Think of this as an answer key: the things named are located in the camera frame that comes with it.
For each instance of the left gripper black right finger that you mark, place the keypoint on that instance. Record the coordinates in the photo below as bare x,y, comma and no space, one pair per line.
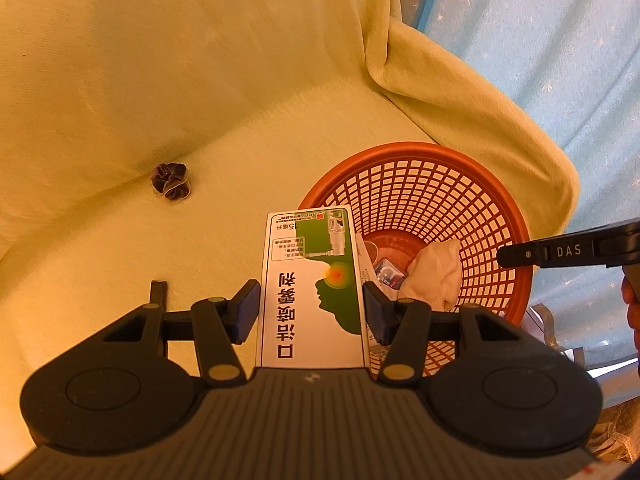
484,380

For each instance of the black ointment tube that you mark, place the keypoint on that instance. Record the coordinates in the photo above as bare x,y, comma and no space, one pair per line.
158,295

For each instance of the blue white small packet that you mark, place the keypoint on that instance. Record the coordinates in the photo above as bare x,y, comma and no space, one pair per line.
388,274

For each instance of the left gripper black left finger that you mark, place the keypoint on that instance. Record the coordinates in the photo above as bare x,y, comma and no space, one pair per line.
113,393

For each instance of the person's right hand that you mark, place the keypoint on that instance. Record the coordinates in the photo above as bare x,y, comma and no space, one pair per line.
633,311

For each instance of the clear plastic cup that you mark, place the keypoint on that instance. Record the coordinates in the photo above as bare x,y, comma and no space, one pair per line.
368,267

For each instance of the dark brown hair scrunchie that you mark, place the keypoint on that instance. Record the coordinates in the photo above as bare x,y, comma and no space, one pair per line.
171,181

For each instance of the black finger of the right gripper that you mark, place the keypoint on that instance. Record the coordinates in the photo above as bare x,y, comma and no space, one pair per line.
532,253

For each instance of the orange mesh waste basket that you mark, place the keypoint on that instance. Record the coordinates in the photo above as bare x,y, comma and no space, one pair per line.
406,195

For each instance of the light blue star curtain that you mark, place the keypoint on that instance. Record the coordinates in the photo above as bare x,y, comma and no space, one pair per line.
573,66

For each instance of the green white medicine box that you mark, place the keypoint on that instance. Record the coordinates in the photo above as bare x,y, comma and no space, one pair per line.
311,313

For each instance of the white mesh sock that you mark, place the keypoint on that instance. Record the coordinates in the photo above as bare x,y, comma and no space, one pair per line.
435,276

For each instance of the yellow sofa cover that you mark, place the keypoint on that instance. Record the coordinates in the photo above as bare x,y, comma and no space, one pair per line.
258,98

